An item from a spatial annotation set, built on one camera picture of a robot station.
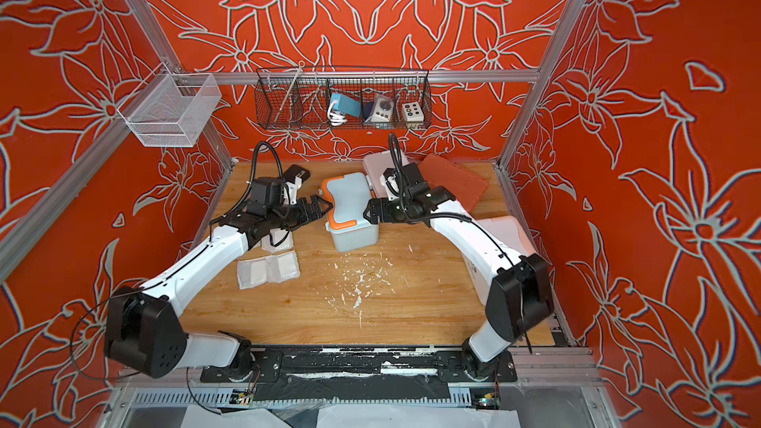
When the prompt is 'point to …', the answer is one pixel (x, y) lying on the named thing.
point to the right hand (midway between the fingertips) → (370, 213)
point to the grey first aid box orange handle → (350, 196)
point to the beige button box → (413, 114)
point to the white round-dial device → (382, 111)
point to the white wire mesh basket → (170, 109)
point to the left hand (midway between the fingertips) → (324, 208)
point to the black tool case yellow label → (294, 170)
